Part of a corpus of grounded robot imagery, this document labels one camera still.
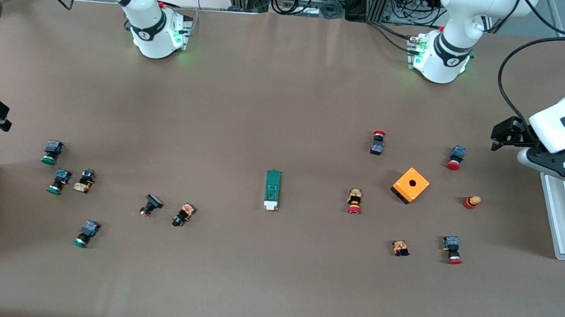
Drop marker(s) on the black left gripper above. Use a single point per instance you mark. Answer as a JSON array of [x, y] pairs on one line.
[[518, 133]]

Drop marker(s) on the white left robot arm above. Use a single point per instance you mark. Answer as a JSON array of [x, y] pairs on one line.
[[456, 18]]

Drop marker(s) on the red mushroom button blue block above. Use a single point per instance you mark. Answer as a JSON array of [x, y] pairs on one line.
[[452, 248], [456, 157]]

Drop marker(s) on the green pushbutton with blue block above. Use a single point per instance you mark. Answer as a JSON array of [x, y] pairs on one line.
[[87, 231], [52, 151], [60, 179]]

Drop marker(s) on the small red yellow button head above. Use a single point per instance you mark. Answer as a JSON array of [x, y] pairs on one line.
[[471, 202]]

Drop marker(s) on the red button with black block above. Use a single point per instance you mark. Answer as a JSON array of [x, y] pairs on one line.
[[377, 146]]

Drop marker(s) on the orange black contact block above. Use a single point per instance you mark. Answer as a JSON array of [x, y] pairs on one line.
[[400, 248]]

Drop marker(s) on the red button with orange block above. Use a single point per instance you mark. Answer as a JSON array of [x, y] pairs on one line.
[[355, 201]]

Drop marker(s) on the black square button red stem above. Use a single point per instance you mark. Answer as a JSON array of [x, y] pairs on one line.
[[152, 203]]

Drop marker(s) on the black button with orange block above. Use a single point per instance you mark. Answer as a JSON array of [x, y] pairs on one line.
[[183, 214]]

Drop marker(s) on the orange button enclosure box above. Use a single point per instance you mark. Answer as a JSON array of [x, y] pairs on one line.
[[403, 187]]

